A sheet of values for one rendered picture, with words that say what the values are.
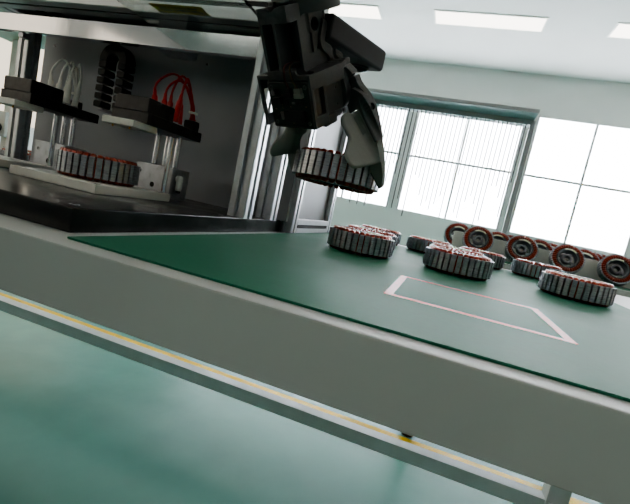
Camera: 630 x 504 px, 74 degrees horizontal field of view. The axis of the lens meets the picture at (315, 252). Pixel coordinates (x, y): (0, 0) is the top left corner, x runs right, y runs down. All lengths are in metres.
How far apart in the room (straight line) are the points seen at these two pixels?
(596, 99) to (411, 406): 7.22
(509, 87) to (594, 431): 7.06
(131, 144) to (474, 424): 0.89
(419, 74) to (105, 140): 6.55
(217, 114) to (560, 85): 6.71
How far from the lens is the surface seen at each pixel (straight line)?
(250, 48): 0.72
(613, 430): 0.27
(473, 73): 7.31
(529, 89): 7.29
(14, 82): 0.93
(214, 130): 0.90
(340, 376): 0.26
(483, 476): 1.35
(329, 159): 0.49
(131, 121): 0.71
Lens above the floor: 0.82
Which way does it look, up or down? 7 degrees down
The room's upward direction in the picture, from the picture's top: 12 degrees clockwise
